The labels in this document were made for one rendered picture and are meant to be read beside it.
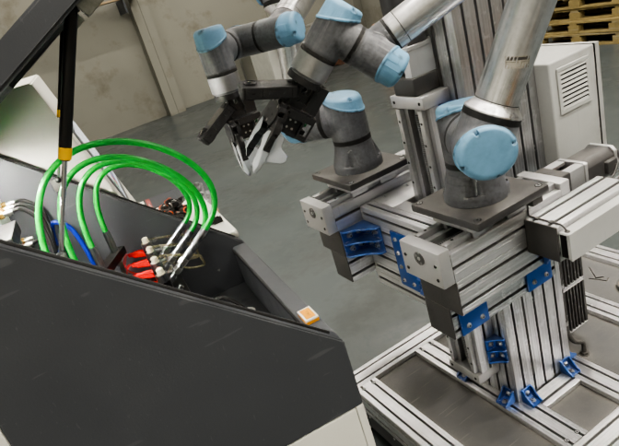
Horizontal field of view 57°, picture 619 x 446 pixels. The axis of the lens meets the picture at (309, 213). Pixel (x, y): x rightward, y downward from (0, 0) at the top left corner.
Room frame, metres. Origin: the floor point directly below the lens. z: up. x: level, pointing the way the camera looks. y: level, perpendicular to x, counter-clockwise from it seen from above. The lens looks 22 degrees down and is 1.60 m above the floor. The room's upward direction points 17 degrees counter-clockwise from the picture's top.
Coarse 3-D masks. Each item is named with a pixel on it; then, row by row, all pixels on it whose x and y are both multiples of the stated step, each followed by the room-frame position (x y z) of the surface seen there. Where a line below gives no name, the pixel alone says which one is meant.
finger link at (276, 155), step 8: (264, 136) 1.10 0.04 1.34; (280, 136) 1.10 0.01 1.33; (264, 144) 1.09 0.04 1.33; (280, 144) 1.10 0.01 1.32; (264, 152) 1.08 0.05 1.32; (272, 152) 1.10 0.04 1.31; (280, 152) 1.10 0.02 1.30; (256, 160) 1.09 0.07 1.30; (264, 160) 1.09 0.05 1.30; (272, 160) 1.10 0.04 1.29; (280, 160) 1.10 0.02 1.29; (256, 168) 1.09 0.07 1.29
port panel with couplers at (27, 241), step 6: (0, 204) 1.38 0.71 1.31; (6, 204) 1.38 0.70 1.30; (12, 204) 1.38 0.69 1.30; (0, 210) 1.33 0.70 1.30; (6, 210) 1.30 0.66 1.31; (0, 216) 1.29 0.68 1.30; (6, 216) 1.30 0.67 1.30; (0, 222) 1.27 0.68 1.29; (6, 222) 1.34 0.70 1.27; (24, 240) 1.38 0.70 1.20; (30, 240) 1.38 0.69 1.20; (30, 246) 1.34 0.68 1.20
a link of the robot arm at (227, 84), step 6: (234, 72) 1.37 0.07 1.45; (216, 78) 1.36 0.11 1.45; (222, 78) 1.36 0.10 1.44; (228, 78) 1.36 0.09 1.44; (234, 78) 1.37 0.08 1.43; (210, 84) 1.38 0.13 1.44; (216, 84) 1.36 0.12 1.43; (222, 84) 1.36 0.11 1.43; (228, 84) 1.36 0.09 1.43; (234, 84) 1.37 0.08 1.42; (216, 90) 1.37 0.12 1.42; (222, 90) 1.36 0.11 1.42; (228, 90) 1.36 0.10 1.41; (234, 90) 1.37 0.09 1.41; (216, 96) 1.38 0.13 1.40
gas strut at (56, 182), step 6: (60, 36) 1.50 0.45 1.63; (60, 42) 1.50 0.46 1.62; (60, 48) 1.49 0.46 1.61; (60, 54) 1.49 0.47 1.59; (60, 60) 1.49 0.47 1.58; (60, 66) 1.48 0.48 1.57; (60, 72) 1.48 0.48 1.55; (60, 78) 1.48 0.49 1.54; (60, 84) 1.48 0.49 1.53; (60, 90) 1.47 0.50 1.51; (60, 96) 1.47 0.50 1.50; (60, 102) 1.47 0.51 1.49; (60, 108) 1.47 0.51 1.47; (60, 168) 1.45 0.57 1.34; (54, 180) 1.44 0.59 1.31; (60, 180) 1.44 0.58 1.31; (54, 186) 1.43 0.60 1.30
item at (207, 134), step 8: (224, 104) 1.39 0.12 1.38; (216, 112) 1.39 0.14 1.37; (224, 112) 1.37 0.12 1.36; (232, 112) 1.37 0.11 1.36; (216, 120) 1.36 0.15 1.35; (224, 120) 1.36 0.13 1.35; (208, 128) 1.35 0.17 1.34; (216, 128) 1.35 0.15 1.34; (200, 136) 1.36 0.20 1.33; (208, 136) 1.35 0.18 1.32; (208, 144) 1.35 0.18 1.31
